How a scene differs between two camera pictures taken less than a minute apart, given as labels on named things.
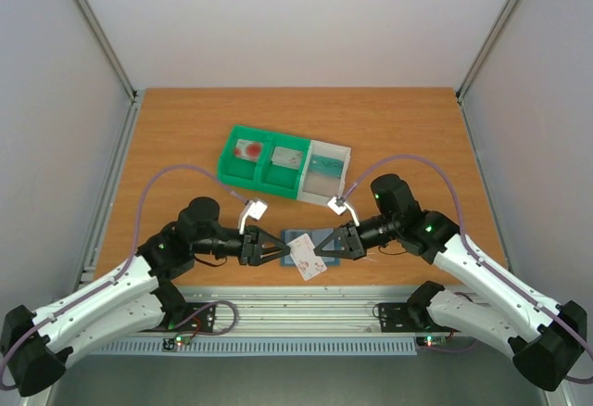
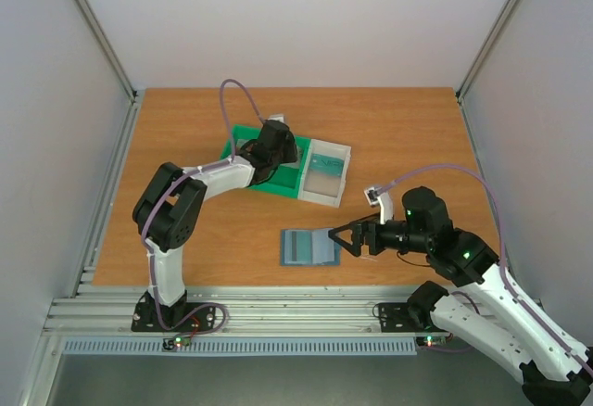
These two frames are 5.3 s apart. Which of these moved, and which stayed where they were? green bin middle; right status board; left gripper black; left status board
Moved: left gripper black
Stayed: green bin middle; left status board; right status board
